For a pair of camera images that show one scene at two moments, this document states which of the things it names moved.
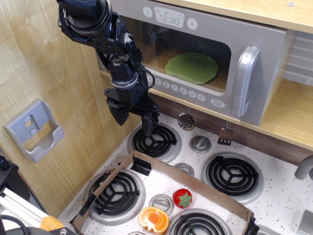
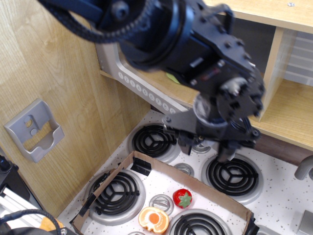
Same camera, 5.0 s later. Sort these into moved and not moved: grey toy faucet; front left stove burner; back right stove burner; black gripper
Moved: black gripper
Not moved: front left stove burner; grey toy faucet; back right stove burner
